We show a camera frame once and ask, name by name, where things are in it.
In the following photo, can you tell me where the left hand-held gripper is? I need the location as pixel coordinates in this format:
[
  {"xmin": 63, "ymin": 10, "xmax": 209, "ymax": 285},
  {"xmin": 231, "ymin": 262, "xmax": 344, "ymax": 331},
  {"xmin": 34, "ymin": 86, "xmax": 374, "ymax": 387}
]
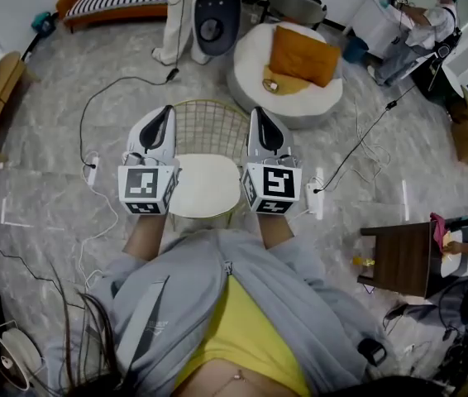
[{"xmin": 117, "ymin": 104, "xmax": 182, "ymax": 217}]

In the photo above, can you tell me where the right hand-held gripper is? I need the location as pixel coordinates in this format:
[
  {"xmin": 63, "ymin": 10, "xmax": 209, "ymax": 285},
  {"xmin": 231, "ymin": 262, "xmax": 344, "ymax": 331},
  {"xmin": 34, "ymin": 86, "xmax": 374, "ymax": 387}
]
[{"xmin": 240, "ymin": 106, "xmax": 303, "ymax": 215}]

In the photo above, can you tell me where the gold wire chair white seat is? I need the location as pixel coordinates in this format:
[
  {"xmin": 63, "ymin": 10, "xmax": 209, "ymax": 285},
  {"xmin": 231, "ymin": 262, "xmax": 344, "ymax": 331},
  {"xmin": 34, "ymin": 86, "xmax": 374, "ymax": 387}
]
[{"xmin": 167, "ymin": 98, "xmax": 255, "ymax": 232}]

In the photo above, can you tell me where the orange cushion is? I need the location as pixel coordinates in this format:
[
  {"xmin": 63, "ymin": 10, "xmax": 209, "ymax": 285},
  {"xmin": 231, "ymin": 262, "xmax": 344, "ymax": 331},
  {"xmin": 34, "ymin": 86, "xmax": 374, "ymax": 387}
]
[{"xmin": 267, "ymin": 25, "xmax": 342, "ymax": 88}]

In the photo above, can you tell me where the white and black robot base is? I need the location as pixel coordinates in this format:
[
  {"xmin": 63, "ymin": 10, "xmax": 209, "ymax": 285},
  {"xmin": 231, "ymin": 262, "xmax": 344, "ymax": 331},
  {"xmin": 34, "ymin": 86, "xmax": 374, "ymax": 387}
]
[{"xmin": 190, "ymin": 0, "xmax": 242, "ymax": 58}]

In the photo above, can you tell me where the person's right forearm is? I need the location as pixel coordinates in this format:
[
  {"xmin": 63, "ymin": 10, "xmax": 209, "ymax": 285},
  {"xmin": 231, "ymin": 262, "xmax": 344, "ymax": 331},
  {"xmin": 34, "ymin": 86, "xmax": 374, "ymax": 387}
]
[{"xmin": 254, "ymin": 210, "xmax": 295, "ymax": 251}]

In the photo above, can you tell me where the person's left forearm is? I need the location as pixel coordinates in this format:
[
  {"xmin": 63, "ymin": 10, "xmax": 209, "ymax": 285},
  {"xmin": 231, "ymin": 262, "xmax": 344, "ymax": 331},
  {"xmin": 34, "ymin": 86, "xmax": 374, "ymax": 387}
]
[{"xmin": 122, "ymin": 212, "xmax": 170, "ymax": 263}]

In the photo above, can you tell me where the grey shell chair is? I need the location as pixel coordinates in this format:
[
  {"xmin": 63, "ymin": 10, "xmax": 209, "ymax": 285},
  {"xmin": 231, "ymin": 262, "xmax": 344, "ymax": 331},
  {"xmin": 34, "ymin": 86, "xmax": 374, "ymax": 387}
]
[{"xmin": 267, "ymin": 0, "xmax": 328, "ymax": 27}]

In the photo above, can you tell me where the white power strip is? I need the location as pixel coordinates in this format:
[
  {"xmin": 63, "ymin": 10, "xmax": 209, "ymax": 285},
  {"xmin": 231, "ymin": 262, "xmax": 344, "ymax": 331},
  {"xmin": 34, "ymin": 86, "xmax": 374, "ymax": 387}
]
[
  {"xmin": 85, "ymin": 154, "xmax": 101, "ymax": 187},
  {"xmin": 305, "ymin": 181, "xmax": 322, "ymax": 216}
]

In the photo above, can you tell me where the white round pouf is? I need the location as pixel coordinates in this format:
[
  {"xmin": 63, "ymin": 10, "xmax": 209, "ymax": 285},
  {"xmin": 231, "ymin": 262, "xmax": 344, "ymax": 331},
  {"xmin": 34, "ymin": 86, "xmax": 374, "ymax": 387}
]
[{"xmin": 226, "ymin": 22, "xmax": 345, "ymax": 131}]

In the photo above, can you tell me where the yellow cloth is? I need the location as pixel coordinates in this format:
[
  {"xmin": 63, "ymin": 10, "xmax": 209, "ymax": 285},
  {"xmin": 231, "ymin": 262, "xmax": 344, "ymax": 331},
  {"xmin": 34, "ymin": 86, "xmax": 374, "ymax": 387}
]
[{"xmin": 262, "ymin": 65, "xmax": 314, "ymax": 97}]

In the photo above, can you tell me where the yellow bottle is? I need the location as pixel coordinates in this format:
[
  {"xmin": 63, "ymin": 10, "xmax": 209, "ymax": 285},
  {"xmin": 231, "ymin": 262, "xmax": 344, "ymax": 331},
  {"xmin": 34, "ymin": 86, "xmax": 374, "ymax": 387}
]
[{"xmin": 351, "ymin": 255, "xmax": 376, "ymax": 270}]

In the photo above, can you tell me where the blue bin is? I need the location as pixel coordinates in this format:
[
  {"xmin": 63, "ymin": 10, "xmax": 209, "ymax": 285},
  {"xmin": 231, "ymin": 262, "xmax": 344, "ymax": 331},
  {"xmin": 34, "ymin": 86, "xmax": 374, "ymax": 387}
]
[{"xmin": 342, "ymin": 36, "xmax": 370, "ymax": 65}]

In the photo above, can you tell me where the person's grey jacket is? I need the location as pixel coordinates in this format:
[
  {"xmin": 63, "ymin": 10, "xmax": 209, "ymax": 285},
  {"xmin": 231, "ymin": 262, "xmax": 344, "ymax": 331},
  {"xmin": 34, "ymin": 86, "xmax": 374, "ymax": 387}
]
[{"xmin": 46, "ymin": 227, "xmax": 397, "ymax": 397}]

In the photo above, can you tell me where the dark wooden side table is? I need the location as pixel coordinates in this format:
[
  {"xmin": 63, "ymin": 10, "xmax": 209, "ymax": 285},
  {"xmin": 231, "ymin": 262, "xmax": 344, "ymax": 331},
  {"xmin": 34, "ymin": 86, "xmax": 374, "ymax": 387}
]
[{"xmin": 356, "ymin": 220, "xmax": 447, "ymax": 300}]

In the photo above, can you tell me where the teal handheld device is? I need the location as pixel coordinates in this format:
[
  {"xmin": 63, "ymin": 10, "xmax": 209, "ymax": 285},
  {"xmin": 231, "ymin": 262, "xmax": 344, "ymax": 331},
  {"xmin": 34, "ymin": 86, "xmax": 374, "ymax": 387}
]
[{"xmin": 31, "ymin": 11, "xmax": 58, "ymax": 37}]

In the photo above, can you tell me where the person's yellow top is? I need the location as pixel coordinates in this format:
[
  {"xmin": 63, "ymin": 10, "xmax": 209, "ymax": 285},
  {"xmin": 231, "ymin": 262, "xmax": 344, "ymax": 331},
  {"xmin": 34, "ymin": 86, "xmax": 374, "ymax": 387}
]
[{"xmin": 173, "ymin": 274, "xmax": 313, "ymax": 397}]

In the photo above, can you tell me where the white cabinet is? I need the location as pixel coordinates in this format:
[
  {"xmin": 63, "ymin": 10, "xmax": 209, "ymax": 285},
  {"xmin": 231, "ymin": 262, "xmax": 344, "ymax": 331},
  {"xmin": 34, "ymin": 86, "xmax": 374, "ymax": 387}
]
[{"xmin": 348, "ymin": 0, "xmax": 416, "ymax": 56}]

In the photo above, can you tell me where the pink cloth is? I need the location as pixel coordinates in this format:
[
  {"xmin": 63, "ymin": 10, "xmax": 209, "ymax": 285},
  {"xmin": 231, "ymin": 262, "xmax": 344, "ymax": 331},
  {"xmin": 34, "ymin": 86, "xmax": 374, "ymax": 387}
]
[{"xmin": 429, "ymin": 212, "xmax": 451, "ymax": 252}]

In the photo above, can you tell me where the white floor fan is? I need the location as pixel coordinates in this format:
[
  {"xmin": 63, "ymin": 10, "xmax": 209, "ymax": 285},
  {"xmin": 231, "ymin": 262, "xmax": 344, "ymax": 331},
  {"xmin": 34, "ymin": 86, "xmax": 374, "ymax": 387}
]
[{"xmin": 0, "ymin": 319, "xmax": 48, "ymax": 393}]

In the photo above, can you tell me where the black power cable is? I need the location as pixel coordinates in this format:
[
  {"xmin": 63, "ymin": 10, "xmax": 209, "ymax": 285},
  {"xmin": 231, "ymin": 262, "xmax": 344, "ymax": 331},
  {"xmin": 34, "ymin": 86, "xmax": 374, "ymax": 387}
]
[
  {"xmin": 78, "ymin": 67, "xmax": 180, "ymax": 170},
  {"xmin": 313, "ymin": 81, "xmax": 418, "ymax": 194}
]

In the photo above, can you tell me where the white cable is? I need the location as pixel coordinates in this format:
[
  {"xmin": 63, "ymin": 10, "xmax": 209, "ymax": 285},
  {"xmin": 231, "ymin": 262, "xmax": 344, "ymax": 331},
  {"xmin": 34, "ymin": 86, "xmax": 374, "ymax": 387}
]
[{"xmin": 77, "ymin": 170, "xmax": 120, "ymax": 293}]

